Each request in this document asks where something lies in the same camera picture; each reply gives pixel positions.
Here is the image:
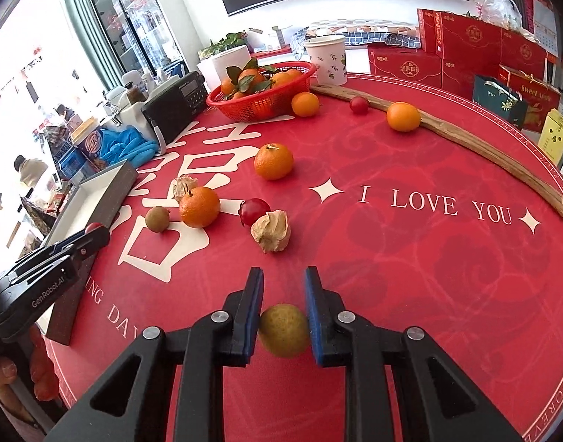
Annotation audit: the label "small yellow-green pear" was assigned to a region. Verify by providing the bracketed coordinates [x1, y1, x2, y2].
[258, 303, 311, 359]

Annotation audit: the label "green curtain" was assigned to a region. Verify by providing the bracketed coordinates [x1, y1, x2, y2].
[60, 0, 108, 94]

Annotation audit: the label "person's left hand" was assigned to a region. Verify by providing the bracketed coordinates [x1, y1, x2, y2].
[0, 326, 62, 424]

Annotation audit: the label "pile of leafy mandarins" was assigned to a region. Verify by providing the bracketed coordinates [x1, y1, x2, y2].
[221, 58, 305, 100]

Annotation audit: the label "checkered cloth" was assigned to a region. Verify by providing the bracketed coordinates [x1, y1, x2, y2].
[292, 18, 423, 50]

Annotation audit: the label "blue rubber gloves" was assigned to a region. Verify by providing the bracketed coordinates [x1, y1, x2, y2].
[97, 125, 159, 166]

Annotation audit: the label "small brown kiwi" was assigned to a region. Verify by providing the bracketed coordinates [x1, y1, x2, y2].
[145, 207, 171, 232]

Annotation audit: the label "wall calendar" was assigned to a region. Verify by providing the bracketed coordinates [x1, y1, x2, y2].
[532, 0, 559, 58]

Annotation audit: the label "green potted plant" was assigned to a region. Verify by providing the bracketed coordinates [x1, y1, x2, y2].
[202, 31, 248, 59]

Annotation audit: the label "smooth orange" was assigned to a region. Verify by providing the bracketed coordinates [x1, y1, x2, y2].
[291, 92, 320, 118]
[386, 102, 422, 133]

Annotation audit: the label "yellow cardboard box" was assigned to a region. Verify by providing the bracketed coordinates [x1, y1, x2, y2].
[538, 109, 563, 166]

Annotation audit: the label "black radio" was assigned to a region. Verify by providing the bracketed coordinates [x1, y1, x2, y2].
[141, 71, 209, 156]

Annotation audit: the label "white floral paper cup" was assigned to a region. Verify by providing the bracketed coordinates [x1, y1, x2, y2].
[303, 34, 347, 86]

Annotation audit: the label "white kettle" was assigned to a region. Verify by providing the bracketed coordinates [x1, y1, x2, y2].
[103, 87, 148, 125]

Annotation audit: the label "red plastic basket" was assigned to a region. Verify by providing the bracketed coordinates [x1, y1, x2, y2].
[206, 61, 318, 123]

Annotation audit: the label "grey shallow box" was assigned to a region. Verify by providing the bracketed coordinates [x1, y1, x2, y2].
[42, 159, 139, 346]

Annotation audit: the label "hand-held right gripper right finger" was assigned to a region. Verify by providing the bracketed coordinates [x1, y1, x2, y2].
[306, 266, 522, 442]

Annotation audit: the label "glass display cabinet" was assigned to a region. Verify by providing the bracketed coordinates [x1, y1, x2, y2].
[85, 0, 186, 89]

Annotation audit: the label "long wooden stick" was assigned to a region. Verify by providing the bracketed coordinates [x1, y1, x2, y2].
[310, 83, 563, 231]

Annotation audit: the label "white plant pot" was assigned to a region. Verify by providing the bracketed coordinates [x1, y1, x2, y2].
[197, 45, 252, 94]

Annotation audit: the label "flat red gift box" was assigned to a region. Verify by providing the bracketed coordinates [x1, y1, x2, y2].
[367, 45, 443, 89]

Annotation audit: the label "brown bottle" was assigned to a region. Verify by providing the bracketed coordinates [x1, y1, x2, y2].
[124, 82, 147, 105]

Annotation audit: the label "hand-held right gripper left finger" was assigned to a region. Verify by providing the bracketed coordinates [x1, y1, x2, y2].
[44, 267, 265, 442]

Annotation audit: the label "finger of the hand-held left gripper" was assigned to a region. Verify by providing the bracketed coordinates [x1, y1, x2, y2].
[7, 227, 111, 284]
[14, 231, 90, 270]

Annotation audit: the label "dark green gift bag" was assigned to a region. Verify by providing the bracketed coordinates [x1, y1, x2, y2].
[472, 75, 529, 130]

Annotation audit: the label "blue snack cup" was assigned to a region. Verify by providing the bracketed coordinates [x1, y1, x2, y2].
[71, 117, 104, 163]

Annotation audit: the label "clear plastic bag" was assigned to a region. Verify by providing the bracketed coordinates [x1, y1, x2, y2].
[469, 0, 524, 33]

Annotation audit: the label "large red gift box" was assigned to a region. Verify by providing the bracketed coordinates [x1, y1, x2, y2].
[417, 8, 502, 73]

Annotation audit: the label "orange mandarin with stem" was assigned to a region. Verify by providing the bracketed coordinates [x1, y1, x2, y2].
[254, 143, 294, 181]

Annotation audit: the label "blue carton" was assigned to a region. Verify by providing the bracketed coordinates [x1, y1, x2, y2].
[51, 145, 97, 181]

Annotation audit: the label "red gift bag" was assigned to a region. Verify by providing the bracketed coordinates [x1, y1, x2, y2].
[498, 65, 561, 133]

